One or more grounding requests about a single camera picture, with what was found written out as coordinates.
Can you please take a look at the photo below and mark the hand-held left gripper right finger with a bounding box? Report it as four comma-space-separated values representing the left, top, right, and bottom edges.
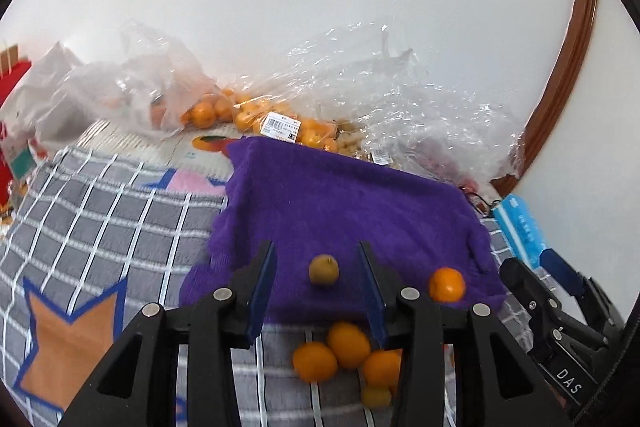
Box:
356, 241, 573, 427

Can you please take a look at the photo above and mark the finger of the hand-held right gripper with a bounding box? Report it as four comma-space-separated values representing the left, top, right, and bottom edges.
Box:
539, 248, 626, 338
500, 257, 608, 358

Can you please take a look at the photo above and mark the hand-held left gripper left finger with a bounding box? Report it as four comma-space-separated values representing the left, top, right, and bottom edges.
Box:
59, 239, 278, 427

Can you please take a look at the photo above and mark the small green fruit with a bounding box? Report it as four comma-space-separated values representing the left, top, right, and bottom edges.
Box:
361, 384, 392, 409
308, 254, 340, 288

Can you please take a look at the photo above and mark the bag of red fruits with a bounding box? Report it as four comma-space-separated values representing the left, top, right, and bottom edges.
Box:
415, 137, 483, 205

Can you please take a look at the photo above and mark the bag of pale small fruits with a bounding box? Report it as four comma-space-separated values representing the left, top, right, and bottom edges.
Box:
332, 119, 396, 165

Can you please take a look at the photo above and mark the blue tissue pack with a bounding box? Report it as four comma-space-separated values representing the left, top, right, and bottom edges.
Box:
492, 194, 548, 268

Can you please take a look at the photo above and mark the small orange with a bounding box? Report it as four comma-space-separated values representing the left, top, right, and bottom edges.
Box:
428, 267, 467, 304

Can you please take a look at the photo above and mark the purple towel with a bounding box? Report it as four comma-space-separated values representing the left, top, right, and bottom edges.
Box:
179, 137, 508, 325

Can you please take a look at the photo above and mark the printed play mat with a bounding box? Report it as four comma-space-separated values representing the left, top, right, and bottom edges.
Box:
65, 119, 246, 198

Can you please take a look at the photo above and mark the grey checked blanket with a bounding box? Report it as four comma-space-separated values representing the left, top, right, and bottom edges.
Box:
0, 147, 551, 427

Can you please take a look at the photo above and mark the clear bag of oranges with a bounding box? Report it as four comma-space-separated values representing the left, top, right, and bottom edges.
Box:
179, 87, 351, 155

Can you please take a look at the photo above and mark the large clear plastic bag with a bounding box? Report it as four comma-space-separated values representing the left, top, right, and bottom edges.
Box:
280, 22, 526, 188

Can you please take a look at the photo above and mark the translucent plastic bag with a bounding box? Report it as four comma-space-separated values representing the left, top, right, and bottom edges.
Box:
97, 22, 218, 142

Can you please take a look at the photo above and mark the white plastic bag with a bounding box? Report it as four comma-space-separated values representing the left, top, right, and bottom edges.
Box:
7, 42, 103, 145

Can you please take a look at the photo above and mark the red printed package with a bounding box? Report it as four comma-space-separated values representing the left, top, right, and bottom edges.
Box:
0, 47, 33, 212

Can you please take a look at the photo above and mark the brown wooden frame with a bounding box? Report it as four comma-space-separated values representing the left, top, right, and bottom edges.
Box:
490, 0, 601, 195

